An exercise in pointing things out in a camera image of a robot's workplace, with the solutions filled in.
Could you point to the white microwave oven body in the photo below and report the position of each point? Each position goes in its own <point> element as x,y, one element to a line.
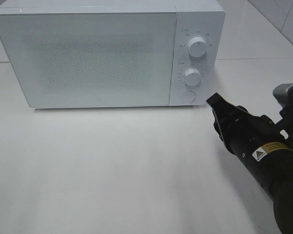
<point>190,21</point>

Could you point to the round white door button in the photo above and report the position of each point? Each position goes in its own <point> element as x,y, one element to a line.
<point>188,96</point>

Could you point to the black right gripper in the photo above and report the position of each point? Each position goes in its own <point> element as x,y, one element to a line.
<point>249,137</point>

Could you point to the white microwave knob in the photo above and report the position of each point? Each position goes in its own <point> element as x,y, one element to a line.
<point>192,77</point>
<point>197,46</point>

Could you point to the lower white microwave knob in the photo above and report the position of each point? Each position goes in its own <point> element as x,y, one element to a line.
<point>192,77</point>

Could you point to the upper white microwave knob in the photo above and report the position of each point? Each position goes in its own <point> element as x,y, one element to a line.
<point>197,46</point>

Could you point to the white microwave door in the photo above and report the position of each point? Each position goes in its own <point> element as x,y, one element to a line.
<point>91,60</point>

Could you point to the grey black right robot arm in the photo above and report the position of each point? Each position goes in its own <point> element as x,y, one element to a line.
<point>276,179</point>

